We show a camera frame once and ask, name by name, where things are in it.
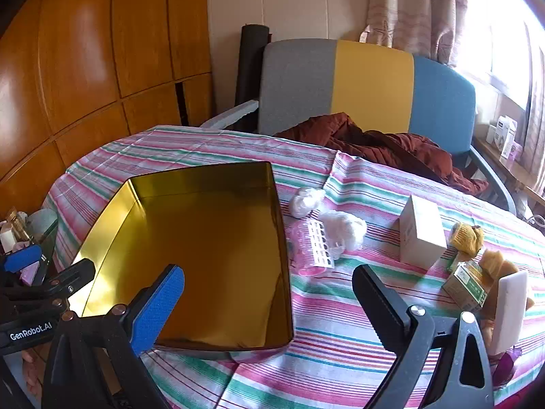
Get dark red jacket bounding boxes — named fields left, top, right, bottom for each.
left=272, top=112, right=490, bottom=199

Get striped tablecloth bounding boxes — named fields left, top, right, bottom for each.
left=40, top=124, right=545, bottom=409

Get white plastic bag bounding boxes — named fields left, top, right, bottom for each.
left=290, top=186, right=325, bottom=218

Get grey yellow blue chair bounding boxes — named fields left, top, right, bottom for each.
left=200, top=39, right=518, bottom=216

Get beige patterned curtain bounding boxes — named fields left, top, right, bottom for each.
left=359, top=0, right=469, bottom=69

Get large tan sponge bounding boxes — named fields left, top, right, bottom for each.
left=477, top=249, right=535, bottom=320

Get white carton box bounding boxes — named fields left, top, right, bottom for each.
left=399, top=195, right=448, bottom=270

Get white blue product box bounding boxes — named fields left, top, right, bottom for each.
left=486, top=116, right=518, bottom=158

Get gold capped bottle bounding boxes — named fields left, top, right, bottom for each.
left=1, top=208, right=30, bottom=252

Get person's left hand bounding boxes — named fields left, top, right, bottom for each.
left=23, top=349, right=45, bottom=405

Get black rolled mat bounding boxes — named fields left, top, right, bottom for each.
left=235, top=24, right=271, bottom=133

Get white fluffy ball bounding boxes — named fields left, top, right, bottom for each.
left=317, top=211, right=368, bottom=252

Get pink hair roller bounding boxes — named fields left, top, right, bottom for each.
left=286, top=217, right=337, bottom=275

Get white soap bar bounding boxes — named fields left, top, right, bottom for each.
left=487, top=270, right=529, bottom=356

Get purple packet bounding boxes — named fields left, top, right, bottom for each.
left=492, top=346, right=524, bottom=388

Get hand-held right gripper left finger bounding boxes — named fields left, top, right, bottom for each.
left=41, top=264, right=186, bottom=409

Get green label sponge packet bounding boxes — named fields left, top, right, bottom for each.
left=443, top=262, right=488, bottom=312

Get window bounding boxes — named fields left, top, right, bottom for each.
left=464, top=0, right=545, bottom=107

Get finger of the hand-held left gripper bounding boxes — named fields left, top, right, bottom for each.
left=9, top=259, right=96, bottom=307
left=0, top=244, right=47, bottom=284

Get wooden side desk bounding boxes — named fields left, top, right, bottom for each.
left=472, top=136, right=545, bottom=205

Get gold tin box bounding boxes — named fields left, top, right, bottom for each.
left=68, top=161, right=295, bottom=364

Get wooden wardrobe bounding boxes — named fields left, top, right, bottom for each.
left=0, top=0, right=216, bottom=222

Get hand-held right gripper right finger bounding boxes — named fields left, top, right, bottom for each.
left=353, top=264, right=495, bottom=409

